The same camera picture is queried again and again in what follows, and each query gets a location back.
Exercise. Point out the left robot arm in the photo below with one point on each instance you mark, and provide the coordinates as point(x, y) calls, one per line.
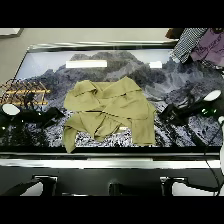
point(30, 116)

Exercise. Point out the purple garment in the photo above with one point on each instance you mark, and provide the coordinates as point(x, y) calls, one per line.
point(211, 48)

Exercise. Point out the silver frame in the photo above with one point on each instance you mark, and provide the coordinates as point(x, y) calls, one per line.
point(116, 163)

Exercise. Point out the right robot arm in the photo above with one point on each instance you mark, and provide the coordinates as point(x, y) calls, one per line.
point(196, 108)

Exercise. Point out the olive green garment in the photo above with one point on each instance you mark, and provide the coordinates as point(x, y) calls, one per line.
point(113, 103)

